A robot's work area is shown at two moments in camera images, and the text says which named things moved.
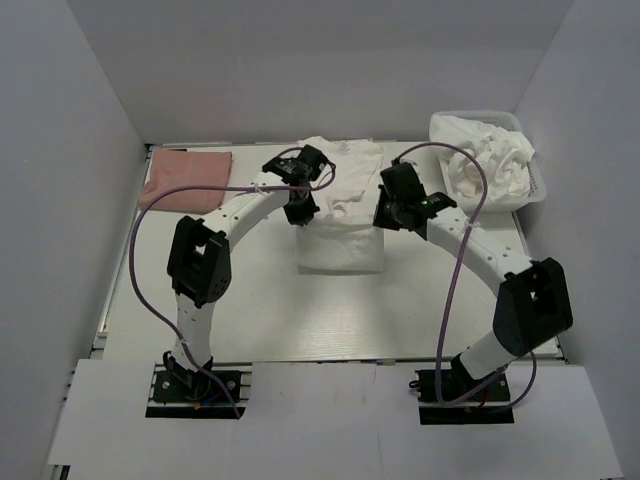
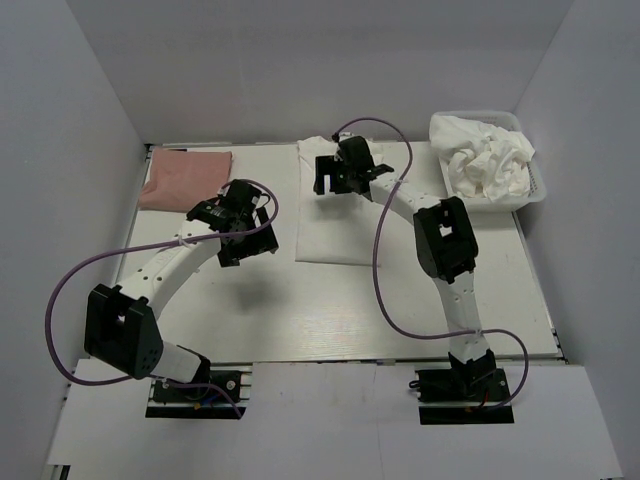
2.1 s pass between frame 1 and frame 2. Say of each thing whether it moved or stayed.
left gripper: moved
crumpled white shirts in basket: stayed
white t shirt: moved
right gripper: moved
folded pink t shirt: stayed
